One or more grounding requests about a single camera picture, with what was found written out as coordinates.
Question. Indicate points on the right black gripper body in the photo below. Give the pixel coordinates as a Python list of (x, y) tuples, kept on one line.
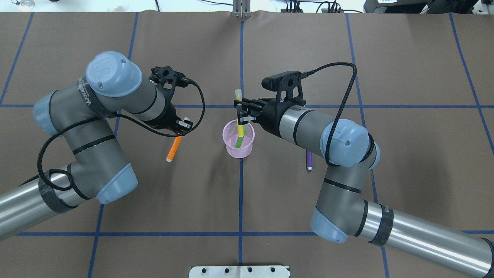
[(271, 112)]

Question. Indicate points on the small electronics board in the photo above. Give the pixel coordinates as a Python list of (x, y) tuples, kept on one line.
[(294, 6)]

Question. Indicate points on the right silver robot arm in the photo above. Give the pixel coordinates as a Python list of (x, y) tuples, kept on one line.
[(351, 154)]

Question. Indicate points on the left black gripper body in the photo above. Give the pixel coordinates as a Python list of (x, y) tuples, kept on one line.
[(166, 118)]

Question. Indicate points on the orange highlighter pen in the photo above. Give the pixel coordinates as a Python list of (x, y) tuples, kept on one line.
[(174, 148)]

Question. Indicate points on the black box with label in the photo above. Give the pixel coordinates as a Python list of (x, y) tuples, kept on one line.
[(394, 6)]

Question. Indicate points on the green highlighter pen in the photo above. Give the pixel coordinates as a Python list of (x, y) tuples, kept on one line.
[(239, 142)]

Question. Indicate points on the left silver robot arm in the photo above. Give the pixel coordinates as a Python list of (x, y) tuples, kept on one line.
[(82, 159)]

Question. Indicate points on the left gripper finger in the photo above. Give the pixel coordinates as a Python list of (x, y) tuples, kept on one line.
[(183, 125)]

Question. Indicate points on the purple highlighter pen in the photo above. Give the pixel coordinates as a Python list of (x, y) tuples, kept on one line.
[(309, 161)]

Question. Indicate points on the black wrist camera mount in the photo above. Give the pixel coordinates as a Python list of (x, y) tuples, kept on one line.
[(166, 79), (289, 82)]

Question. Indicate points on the yellow highlighter pen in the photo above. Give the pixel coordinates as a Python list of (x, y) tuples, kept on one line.
[(240, 127)]

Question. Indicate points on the aluminium frame post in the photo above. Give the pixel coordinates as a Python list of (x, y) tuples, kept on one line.
[(241, 9)]

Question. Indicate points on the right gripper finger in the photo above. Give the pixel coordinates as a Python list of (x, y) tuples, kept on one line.
[(250, 104), (249, 115)]

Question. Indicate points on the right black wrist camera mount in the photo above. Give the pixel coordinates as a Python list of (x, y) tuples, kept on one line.
[(289, 82)]

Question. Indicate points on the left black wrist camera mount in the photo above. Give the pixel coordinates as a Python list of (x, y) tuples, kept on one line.
[(166, 79)]

